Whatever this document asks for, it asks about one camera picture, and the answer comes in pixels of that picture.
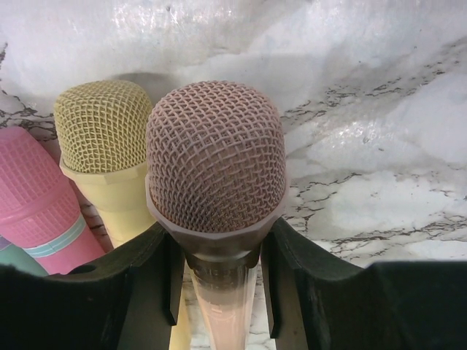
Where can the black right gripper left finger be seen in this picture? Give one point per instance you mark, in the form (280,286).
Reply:
(84,291)

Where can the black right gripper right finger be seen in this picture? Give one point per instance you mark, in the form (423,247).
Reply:
(316,300)

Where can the mint green toy microphone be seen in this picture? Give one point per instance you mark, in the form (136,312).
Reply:
(13,255)

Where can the pink toy microphone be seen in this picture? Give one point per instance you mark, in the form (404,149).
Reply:
(40,212)

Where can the beige toy microphone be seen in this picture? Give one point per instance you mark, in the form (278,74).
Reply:
(217,182)

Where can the yellow toy microphone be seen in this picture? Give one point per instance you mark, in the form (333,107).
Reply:
(101,132)

